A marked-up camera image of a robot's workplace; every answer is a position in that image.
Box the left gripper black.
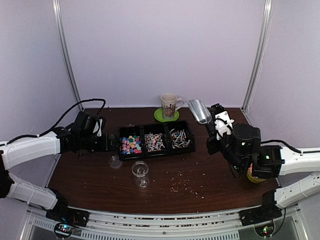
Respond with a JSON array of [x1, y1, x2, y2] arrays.
[[79, 133, 121, 153]]

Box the metal candy scoop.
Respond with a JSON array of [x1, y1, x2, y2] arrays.
[[187, 98, 212, 125]]

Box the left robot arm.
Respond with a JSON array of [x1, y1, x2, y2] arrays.
[[0, 127, 117, 222]]

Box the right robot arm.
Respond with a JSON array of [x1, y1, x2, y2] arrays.
[[204, 104, 320, 221]]

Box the black bin star candies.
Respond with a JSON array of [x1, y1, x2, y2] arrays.
[[118, 125, 146, 161]]

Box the clear jar lid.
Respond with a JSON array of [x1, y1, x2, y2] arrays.
[[108, 155, 123, 169]]

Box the clear plastic jar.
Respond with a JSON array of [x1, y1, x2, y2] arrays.
[[131, 161, 150, 190]]

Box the black bin small lollipops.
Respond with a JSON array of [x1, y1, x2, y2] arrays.
[[164, 120, 196, 155]]

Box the green saucer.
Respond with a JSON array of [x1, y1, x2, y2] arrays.
[[153, 108, 180, 123]]

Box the ceramic mug coral pattern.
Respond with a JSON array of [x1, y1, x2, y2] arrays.
[[160, 93, 185, 120]]

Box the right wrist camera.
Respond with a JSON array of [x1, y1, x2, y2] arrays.
[[214, 111, 235, 141]]

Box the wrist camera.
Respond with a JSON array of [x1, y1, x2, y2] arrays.
[[214, 111, 235, 141], [72, 111, 106, 137]]

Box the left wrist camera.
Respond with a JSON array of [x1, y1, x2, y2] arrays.
[[72, 111, 106, 137]]

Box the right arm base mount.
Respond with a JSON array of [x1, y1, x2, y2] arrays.
[[238, 205, 282, 227]]

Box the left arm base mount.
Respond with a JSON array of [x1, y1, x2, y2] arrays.
[[45, 204, 90, 227]]

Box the aluminium front rail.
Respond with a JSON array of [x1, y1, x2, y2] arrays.
[[19, 203, 310, 240]]

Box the right aluminium corner post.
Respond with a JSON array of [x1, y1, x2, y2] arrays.
[[242, 0, 274, 114]]

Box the aluminium corner post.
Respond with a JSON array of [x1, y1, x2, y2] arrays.
[[52, 0, 81, 102], [242, 0, 274, 114]]

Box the left aluminium corner post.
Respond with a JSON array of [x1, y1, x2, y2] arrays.
[[52, 0, 81, 102]]

